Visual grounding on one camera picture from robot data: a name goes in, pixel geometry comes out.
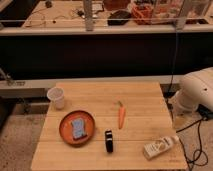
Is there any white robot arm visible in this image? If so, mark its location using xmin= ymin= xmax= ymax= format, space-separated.
xmin=171 ymin=67 xmax=213 ymax=115

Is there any black upright eraser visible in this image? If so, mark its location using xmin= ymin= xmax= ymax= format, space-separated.
xmin=105 ymin=130 xmax=113 ymax=153

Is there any orange carrot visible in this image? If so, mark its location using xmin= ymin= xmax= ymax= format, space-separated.
xmin=118 ymin=101 xmax=126 ymax=129

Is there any white plastic cup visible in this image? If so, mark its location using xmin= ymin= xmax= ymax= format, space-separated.
xmin=47 ymin=87 xmax=65 ymax=110

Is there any orange round plate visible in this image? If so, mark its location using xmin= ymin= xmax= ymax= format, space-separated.
xmin=59 ymin=110 xmax=95 ymax=147

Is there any blue sponge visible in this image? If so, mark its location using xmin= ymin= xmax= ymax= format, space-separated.
xmin=71 ymin=118 xmax=86 ymax=140

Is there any black bag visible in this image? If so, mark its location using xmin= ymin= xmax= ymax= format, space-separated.
xmin=107 ymin=10 xmax=131 ymax=26

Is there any orange basket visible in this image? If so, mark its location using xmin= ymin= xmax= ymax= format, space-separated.
xmin=131 ymin=5 xmax=153 ymax=25

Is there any hanging black cable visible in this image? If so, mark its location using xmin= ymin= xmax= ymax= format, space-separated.
xmin=165 ymin=28 xmax=179 ymax=98

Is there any grey metal post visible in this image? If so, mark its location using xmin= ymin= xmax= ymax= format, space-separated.
xmin=175 ymin=0 xmax=192 ymax=30
xmin=83 ymin=0 xmax=93 ymax=31

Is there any grey right metal post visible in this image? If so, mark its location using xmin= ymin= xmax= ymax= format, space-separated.
xmin=175 ymin=0 xmax=192 ymax=30

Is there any black floor cable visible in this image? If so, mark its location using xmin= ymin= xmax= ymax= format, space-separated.
xmin=175 ymin=117 xmax=210 ymax=171

